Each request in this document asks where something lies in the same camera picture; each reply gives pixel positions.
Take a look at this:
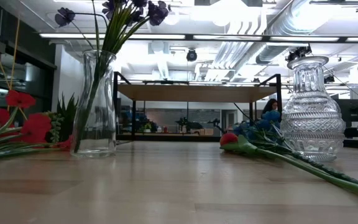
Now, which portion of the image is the silver ventilation duct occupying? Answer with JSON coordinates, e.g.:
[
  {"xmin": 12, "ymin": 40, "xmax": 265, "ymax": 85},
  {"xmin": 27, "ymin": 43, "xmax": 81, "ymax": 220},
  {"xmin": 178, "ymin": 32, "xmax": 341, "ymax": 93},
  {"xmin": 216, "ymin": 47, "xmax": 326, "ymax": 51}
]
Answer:
[{"xmin": 255, "ymin": 0, "xmax": 326, "ymax": 65}]

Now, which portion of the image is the black ceiling track bar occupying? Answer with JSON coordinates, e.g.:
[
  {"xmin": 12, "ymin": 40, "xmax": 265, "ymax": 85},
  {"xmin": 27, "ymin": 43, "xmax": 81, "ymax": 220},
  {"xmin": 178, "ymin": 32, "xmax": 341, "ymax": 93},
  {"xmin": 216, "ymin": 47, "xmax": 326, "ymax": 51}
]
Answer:
[{"xmin": 309, "ymin": 0, "xmax": 358, "ymax": 13}]

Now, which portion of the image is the orange artificial tulip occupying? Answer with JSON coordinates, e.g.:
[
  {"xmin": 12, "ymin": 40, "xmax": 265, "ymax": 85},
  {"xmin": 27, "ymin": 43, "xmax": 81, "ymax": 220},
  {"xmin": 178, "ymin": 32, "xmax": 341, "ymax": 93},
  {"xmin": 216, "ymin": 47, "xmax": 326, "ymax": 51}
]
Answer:
[{"xmin": 219, "ymin": 132, "xmax": 358, "ymax": 202}]

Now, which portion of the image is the blue artificial flower bunch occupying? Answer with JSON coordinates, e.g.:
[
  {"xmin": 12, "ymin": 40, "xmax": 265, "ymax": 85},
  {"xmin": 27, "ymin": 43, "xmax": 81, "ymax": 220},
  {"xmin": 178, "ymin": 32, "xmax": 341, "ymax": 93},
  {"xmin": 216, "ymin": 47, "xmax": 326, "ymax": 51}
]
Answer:
[{"xmin": 232, "ymin": 109, "xmax": 358, "ymax": 192}]

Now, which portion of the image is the black framed window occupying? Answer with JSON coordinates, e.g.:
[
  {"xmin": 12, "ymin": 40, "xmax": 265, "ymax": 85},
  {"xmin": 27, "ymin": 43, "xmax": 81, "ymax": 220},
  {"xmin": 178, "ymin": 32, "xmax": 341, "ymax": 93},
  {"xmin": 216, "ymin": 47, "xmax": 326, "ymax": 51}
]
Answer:
[{"xmin": 0, "ymin": 30, "xmax": 58, "ymax": 125}]

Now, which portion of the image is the person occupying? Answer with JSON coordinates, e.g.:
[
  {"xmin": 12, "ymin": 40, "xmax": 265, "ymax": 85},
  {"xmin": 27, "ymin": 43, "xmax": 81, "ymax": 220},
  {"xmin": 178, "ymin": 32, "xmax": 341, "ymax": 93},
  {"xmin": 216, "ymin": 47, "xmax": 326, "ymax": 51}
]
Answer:
[{"xmin": 261, "ymin": 98, "xmax": 280, "ymax": 121}]

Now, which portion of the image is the purple artificial flower bunch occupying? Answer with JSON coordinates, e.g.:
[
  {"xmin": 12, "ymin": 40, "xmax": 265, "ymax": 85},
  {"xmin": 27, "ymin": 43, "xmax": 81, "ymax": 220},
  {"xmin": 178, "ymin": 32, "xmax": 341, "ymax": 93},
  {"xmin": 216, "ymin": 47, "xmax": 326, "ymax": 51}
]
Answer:
[{"xmin": 53, "ymin": 0, "xmax": 171, "ymax": 153}]

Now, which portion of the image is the wooden shelf black frame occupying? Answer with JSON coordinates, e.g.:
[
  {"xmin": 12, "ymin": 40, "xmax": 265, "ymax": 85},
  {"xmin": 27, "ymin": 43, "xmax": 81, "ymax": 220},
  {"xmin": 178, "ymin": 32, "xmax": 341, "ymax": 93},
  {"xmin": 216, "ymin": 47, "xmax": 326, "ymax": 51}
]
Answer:
[{"xmin": 112, "ymin": 71, "xmax": 283, "ymax": 142}]

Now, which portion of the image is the cut-glass patterned vase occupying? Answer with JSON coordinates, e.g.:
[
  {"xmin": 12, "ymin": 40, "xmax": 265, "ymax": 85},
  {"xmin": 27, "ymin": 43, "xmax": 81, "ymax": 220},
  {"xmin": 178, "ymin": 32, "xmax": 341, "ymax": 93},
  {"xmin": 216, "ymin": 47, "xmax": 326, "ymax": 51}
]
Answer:
[{"xmin": 280, "ymin": 55, "xmax": 347, "ymax": 162}]

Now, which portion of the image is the smooth clear glass vase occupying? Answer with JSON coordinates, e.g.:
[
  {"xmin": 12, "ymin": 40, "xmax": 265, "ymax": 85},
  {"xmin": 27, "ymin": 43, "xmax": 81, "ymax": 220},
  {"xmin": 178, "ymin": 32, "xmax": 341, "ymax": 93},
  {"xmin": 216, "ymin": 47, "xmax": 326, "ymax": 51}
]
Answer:
[{"xmin": 70, "ymin": 49, "xmax": 117, "ymax": 158}]

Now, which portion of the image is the thin yellow hanging cord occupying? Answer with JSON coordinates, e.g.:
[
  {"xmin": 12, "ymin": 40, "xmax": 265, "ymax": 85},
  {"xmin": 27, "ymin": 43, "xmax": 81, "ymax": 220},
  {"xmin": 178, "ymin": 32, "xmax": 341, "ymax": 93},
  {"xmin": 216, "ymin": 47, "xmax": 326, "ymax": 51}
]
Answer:
[{"xmin": 7, "ymin": 12, "xmax": 22, "ymax": 111}]

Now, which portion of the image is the artificial green succulent plant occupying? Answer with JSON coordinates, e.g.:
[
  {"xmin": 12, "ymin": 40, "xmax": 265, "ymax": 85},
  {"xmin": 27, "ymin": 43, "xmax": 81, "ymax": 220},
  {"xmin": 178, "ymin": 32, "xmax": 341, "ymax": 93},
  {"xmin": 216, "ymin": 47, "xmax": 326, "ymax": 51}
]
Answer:
[{"xmin": 44, "ymin": 92, "xmax": 82, "ymax": 144}]

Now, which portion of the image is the black computer monitor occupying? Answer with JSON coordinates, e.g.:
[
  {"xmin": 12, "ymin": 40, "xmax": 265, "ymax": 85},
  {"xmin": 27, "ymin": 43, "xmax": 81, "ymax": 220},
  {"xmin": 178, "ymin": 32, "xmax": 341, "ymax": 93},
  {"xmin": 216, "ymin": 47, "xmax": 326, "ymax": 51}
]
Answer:
[{"xmin": 335, "ymin": 98, "xmax": 358, "ymax": 128}]

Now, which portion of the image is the red artificial flower bunch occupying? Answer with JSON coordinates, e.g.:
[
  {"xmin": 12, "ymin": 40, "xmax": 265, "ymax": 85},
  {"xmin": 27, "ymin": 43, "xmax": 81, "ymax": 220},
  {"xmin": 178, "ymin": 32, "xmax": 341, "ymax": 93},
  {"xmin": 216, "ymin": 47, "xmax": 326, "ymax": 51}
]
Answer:
[
  {"xmin": 0, "ymin": 89, "xmax": 62, "ymax": 162},
  {"xmin": 56, "ymin": 136, "xmax": 73, "ymax": 152}
]

